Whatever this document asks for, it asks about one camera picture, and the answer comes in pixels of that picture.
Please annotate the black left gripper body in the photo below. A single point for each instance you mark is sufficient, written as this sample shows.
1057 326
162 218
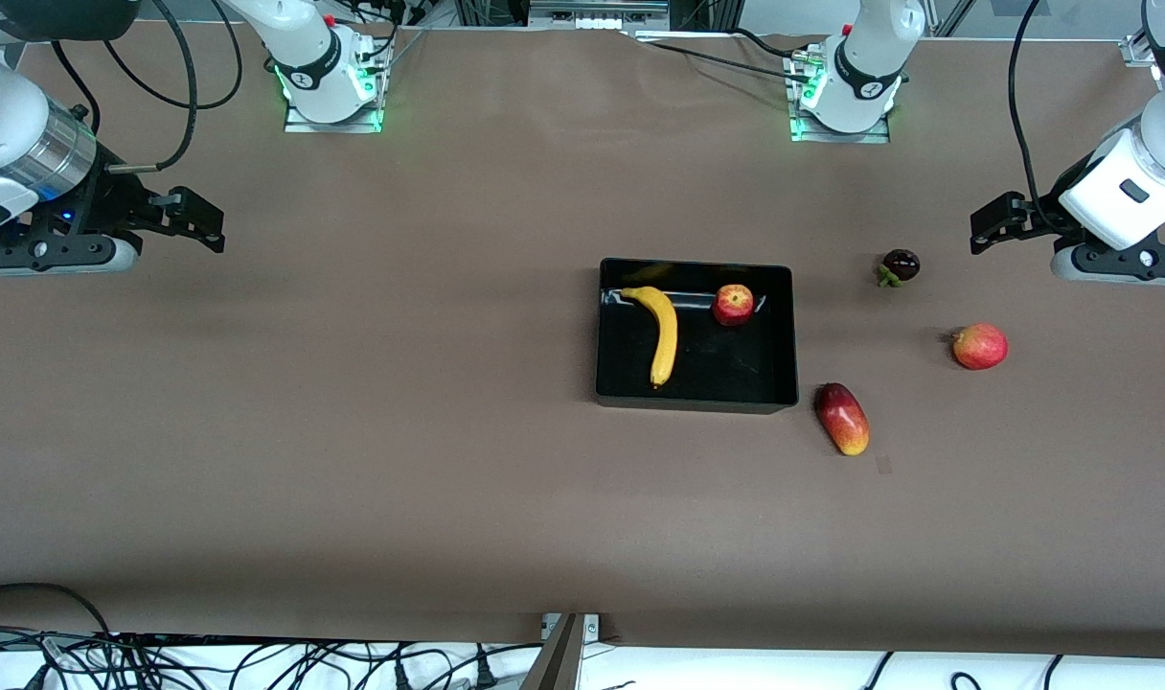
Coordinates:
1043 215

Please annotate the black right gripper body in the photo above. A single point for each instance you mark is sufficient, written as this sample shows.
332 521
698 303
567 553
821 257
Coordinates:
116 204

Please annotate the small red yellow apple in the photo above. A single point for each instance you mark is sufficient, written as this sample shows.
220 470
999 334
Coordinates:
733 305

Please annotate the black rectangular plastic tray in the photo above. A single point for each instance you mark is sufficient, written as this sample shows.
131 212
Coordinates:
717 369

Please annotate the yellow banana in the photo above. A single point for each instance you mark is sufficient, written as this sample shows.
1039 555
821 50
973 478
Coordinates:
666 340

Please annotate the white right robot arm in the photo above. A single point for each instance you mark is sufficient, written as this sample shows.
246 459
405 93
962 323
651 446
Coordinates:
8 125

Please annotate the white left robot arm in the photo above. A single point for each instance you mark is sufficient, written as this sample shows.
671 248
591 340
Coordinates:
870 67

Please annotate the dark purple mangosteen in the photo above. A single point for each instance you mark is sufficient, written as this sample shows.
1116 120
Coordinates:
901 264

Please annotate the red yellow mango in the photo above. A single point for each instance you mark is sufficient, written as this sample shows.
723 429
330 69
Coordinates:
842 419

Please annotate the black power plug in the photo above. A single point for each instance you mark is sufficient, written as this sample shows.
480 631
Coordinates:
486 673
399 677

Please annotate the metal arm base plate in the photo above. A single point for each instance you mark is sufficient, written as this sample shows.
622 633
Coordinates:
300 120
836 136

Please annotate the silver corner bracket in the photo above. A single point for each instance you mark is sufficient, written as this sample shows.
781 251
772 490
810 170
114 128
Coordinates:
1143 50

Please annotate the white device on frame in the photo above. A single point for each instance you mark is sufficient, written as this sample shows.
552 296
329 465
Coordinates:
597 11

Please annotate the silver metal mounting bracket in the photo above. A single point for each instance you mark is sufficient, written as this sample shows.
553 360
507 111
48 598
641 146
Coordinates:
590 627

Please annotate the grey camera mount pole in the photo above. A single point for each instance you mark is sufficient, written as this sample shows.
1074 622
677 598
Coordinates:
554 666

